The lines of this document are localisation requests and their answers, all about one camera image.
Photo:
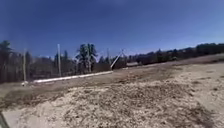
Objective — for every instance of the pine tree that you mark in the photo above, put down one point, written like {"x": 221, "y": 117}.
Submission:
{"x": 86, "y": 55}

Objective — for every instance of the pale strip of ground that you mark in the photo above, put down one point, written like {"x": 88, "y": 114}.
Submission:
{"x": 73, "y": 77}

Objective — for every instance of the dry grass field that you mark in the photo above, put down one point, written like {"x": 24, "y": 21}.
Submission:
{"x": 133, "y": 100}

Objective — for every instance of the wood of trees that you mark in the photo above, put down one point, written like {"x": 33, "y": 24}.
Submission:
{"x": 173, "y": 53}

